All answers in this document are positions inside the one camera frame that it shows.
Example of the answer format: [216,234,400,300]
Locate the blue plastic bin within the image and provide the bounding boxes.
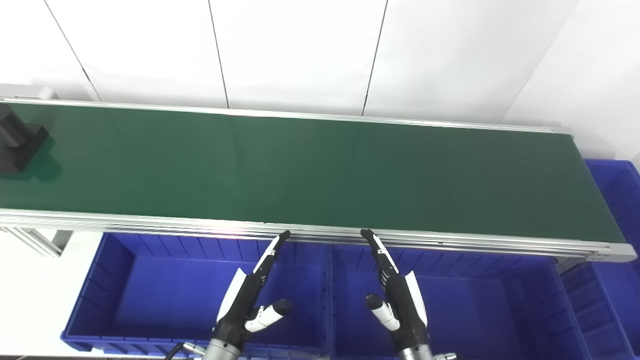
[327,244,592,360]
[60,232,332,360]
[559,159,640,360]

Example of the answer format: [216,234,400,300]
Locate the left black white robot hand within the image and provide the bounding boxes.
[215,229,294,351]

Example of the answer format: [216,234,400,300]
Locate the green conveyor belt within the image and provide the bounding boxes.
[0,97,638,264]

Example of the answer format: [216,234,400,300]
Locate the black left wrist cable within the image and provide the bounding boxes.
[164,342,207,360]

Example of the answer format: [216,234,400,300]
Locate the grey conveyor motor housing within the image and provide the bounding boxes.
[0,83,60,101]

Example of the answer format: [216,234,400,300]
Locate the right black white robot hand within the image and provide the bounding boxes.
[360,228,432,352]

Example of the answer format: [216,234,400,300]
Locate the black cylinder-on-block part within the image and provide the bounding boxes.
[0,105,51,176]

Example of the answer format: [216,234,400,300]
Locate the aluminium conveyor support leg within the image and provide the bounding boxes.
[0,226,74,259]

